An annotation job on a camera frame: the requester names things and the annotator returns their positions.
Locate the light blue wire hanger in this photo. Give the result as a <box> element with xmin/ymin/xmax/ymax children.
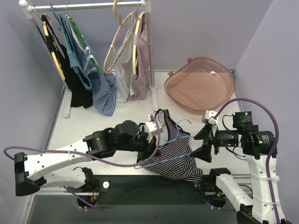
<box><xmin>134</xmin><ymin>119</ymin><xmax>194</xmax><ymax>169</ymax></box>

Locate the black white striped tank top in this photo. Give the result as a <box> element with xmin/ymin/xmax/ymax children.
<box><xmin>139</xmin><ymin>109</ymin><xmax>203</xmax><ymax>184</ymax></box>

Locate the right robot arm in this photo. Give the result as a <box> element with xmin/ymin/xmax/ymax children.
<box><xmin>191</xmin><ymin>111</ymin><xmax>289</xmax><ymax>224</ymax></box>

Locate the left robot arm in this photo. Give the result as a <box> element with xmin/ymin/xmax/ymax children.
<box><xmin>14</xmin><ymin>120</ymin><xmax>163</xmax><ymax>196</ymax></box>

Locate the pink tank top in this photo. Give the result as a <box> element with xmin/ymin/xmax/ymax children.
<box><xmin>127</xmin><ymin>16</ymin><xmax>150</xmax><ymax>101</ymax></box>

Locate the black garment on hanger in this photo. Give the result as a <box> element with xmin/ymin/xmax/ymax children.
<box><xmin>41</xmin><ymin>14</ymin><xmax>94</xmax><ymax>109</ymax></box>

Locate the large beige wooden hanger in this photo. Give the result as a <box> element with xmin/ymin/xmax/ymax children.
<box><xmin>103</xmin><ymin>0</ymin><xmax>138</xmax><ymax>73</ymax></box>

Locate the green plastic hanger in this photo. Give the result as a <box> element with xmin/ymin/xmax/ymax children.
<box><xmin>67</xmin><ymin>16</ymin><xmax>102</xmax><ymax>75</ymax></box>

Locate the yellow wooden hanger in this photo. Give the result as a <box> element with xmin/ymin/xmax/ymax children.
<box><xmin>41</xmin><ymin>14</ymin><xmax>65</xmax><ymax>81</ymax></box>

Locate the pink translucent plastic basin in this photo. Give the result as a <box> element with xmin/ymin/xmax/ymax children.
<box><xmin>164</xmin><ymin>57</ymin><xmax>236</xmax><ymax>115</ymax></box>

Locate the blue white striped garment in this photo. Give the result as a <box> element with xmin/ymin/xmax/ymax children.
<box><xmin>66</xmin><ymin>15</ymin><xmax>117</xmax><ymax>116</ymax></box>

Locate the white metal clothes rack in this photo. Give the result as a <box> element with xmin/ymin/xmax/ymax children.
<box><xmin>19</xmin><ymin>0</ymin><xmax>158</xmax><ymax>112</ymax></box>

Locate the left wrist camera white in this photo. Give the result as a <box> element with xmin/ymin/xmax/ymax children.
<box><xmin>144</xmin><ymin>114</ymin><xmax>163</xmax><ymax>140</ymax></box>

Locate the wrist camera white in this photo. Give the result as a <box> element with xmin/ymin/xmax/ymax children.
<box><xmin>144</xmin><ymin>114</ymin><xmax>163</xmax><ymax>140</ymax></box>
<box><xmin>201</xmin><ymin>110</ymin><xmax>218</xmax><ymax>126</ymax></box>

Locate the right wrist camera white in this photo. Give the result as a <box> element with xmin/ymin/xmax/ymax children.
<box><xmin>201</xmin><ymin>110</ymin><xmax>218</xmax><ymax>126</ymax></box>

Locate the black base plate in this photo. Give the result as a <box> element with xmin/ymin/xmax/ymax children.
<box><xmin>95</xmin><ymin>175</ymin><xmax>207</xmax><ymax>206</ymax></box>

